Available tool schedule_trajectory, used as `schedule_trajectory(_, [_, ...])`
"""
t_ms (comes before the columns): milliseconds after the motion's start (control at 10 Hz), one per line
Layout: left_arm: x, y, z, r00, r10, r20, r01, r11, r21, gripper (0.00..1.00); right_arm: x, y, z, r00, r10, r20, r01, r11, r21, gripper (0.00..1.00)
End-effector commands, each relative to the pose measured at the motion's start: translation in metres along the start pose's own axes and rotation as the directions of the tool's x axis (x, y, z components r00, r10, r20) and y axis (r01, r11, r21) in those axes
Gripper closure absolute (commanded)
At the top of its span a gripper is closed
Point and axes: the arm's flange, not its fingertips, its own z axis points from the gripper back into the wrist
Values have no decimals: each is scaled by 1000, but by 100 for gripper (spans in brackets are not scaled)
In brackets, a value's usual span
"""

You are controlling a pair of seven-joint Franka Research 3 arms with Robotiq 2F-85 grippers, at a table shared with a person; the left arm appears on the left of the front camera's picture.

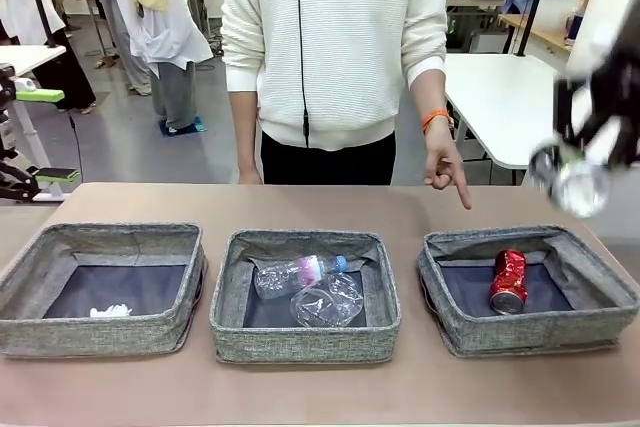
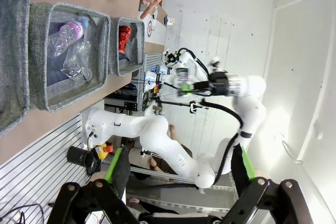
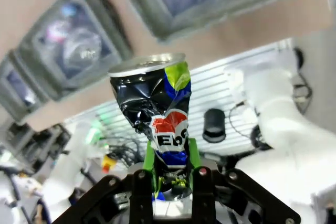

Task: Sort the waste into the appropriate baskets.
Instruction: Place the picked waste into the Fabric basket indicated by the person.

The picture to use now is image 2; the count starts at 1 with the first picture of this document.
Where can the grey fabric basket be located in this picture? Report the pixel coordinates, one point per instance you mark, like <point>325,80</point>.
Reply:
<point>114,45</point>
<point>38,51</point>
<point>13,64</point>

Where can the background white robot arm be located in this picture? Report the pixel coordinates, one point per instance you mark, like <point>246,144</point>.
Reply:
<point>187,58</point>

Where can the aluminium slotted base plate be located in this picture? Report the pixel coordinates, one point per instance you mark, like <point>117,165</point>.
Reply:
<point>39,155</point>

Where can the crushed red soda can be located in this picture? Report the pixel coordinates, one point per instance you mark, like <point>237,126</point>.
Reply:
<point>124,39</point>

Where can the yellow emergency stop button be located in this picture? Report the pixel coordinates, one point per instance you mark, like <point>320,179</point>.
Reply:
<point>103,150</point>

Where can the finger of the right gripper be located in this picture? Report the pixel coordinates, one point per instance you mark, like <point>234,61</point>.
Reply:
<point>187,89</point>

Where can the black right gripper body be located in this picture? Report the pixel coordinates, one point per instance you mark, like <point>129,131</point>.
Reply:
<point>219,83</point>

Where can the board with target print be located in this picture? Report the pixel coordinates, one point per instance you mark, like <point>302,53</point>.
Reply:
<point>155,27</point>

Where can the clear bottle pink label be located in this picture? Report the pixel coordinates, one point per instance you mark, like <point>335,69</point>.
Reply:
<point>67,33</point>

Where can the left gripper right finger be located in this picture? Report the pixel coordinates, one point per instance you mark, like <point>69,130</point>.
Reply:
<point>241,171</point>

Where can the clear plastic cup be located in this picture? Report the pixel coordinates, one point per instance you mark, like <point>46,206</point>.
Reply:
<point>77,61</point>

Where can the black tripod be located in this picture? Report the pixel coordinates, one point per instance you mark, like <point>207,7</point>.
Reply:
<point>183,104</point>

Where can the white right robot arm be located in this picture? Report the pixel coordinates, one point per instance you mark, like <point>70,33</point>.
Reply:
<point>162,140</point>

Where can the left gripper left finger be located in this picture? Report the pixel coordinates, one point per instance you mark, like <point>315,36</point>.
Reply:
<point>118,171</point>

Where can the black cylinder holder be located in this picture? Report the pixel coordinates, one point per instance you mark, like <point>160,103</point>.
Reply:
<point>78,157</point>

